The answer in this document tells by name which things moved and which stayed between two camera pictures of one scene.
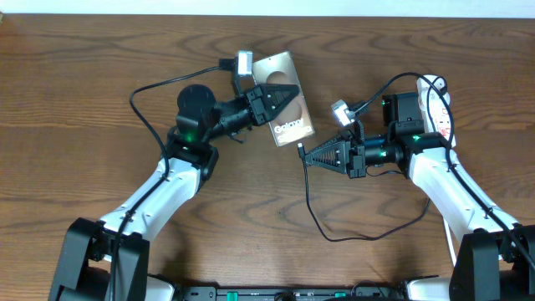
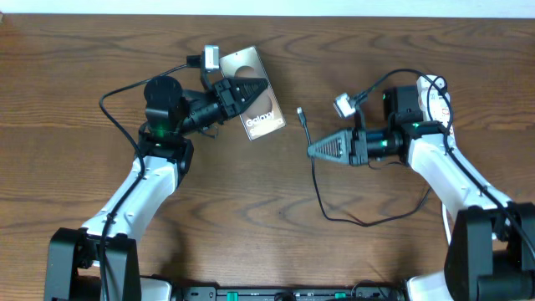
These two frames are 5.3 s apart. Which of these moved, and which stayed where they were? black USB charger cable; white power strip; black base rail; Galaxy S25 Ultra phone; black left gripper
Moved: Galaxy S25 Ultra phone; black USB charger cable; black left gripper
Stayed: black base rail; white power strip
